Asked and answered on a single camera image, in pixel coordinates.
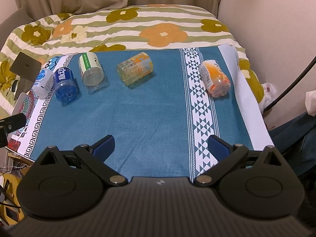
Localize white probiotic label cup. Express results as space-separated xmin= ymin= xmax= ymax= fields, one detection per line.
xmin=32 ymin=69 xmax=54 ymax=99

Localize blue label plastic cup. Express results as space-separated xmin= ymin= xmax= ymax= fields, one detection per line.
xmin=54 ymin=67 xmax=78 ymax=103

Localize orange label plastic cup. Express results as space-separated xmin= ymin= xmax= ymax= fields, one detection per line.
xmin=198 ymin=60 xmax=231 ymax=98

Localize green white label cup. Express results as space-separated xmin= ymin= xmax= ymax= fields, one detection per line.
xmin=78 ymin=52 xmax=105 ymax=87

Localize yellow orange label cup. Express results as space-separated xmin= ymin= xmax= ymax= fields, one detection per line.
xmin=116 ymin=52 xmax=153 ymax=86

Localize blue patterned tablecloth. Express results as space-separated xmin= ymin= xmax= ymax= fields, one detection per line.
xmin=8 ymin=44 xmax=272 ymax=178

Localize white plastic bag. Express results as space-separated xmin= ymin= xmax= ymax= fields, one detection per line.
xmin=259 ymin=82 xmax=276 ymax=114

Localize floral striped duvet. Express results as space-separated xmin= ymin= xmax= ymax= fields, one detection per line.
xmin=1 ymin=4 xmax=264 ymax=118

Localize black cable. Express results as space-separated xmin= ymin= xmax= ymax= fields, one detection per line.
xmin=264 ymin=55 xmax=316 ymax=111

